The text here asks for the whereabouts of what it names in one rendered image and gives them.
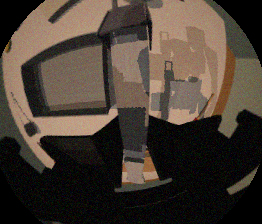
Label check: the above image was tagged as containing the yellow flat disc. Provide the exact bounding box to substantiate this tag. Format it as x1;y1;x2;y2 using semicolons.
5;39;11;53

